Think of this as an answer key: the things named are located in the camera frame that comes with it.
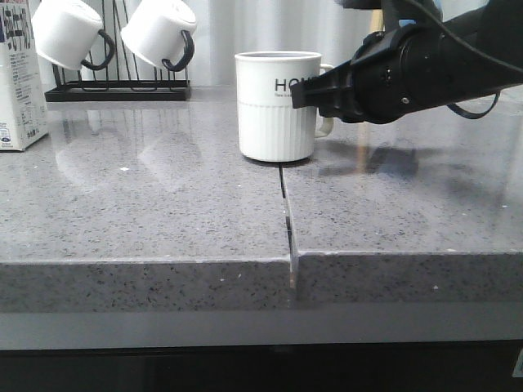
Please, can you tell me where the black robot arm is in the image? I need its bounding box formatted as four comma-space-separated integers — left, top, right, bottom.
291, 1, 522, 124

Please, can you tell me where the white mug black handle left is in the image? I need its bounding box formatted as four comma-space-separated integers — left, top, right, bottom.
32, 0, 115, 71

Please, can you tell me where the white mug black handle right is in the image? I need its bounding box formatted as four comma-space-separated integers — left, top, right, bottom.
121, 0, 197, 72

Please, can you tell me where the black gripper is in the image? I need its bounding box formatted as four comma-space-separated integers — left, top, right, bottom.
290, 24, 449, 124

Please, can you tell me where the white HOME ribbed cup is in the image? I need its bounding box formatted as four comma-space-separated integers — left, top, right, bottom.
235, 51, 334, 163

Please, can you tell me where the white blue milk carton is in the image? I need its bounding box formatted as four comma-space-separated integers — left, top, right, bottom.
1, 1, 48, 152

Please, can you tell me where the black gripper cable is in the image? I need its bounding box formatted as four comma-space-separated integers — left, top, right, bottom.
404, 0, 523, 121

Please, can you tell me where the black wire mug rack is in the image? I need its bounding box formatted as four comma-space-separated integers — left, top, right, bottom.
45, 1, 191, 102

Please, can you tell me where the white mug black handle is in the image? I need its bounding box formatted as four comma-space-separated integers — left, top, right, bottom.
121, 0, 197, 72
32, 0, 115, 71

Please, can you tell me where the wooden mug tree stand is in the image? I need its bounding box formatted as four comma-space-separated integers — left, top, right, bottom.
369, 9, 385, 33

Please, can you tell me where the dark cabinet drawer front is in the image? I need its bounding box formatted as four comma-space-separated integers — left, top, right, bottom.
1, 341, 522, 391

